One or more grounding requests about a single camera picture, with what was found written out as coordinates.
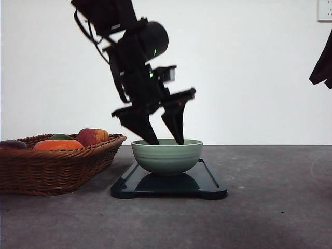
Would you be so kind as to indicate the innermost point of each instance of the red yellow apple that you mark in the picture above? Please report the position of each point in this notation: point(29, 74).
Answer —
point(92, 136)

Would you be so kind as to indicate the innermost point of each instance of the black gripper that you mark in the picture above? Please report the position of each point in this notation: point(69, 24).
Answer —
point(139, 81)

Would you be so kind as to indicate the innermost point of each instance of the orange fruit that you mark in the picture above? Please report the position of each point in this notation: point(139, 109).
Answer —
point(57, 144)

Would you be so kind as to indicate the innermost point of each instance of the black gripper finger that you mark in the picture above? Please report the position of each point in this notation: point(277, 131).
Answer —
point(323, 69)

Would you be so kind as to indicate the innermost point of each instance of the dark purple fruit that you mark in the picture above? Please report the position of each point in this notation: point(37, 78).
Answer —
point(12, 145)

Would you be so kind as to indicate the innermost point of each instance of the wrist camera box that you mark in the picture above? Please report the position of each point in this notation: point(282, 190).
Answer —
point(165, 74)

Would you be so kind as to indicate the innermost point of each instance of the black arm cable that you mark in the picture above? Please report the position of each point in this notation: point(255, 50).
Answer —
point(104, 54)

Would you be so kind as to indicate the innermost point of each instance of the white wall socket right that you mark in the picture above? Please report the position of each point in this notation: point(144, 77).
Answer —
point(324, 11)

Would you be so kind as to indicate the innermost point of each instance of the dark blue rectangular tray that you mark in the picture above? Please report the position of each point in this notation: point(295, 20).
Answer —
point(200, 182)

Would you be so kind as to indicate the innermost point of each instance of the brown wicker basket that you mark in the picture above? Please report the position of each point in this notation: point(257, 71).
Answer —
point(58, 164)

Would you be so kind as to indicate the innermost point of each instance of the green avocado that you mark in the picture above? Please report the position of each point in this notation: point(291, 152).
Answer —
point(61, 137)

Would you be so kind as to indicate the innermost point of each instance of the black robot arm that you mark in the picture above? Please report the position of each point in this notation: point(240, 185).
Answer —
point(116, 20)

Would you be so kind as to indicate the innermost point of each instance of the light green ribbed bowl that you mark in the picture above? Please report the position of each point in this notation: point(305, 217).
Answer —
point(168, 158)

